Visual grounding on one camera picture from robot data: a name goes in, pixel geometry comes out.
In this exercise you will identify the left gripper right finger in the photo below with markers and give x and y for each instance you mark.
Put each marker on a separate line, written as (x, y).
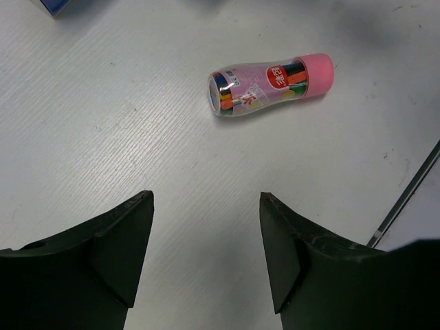
(320, 280)

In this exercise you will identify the pink cap clear tube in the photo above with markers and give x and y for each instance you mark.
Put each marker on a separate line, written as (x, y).
(241, 89)

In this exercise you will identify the large blue-violet drawer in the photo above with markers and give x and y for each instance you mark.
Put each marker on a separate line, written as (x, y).
(52, 7)

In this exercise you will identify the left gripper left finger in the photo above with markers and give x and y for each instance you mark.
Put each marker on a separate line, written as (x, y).
(85, 277)

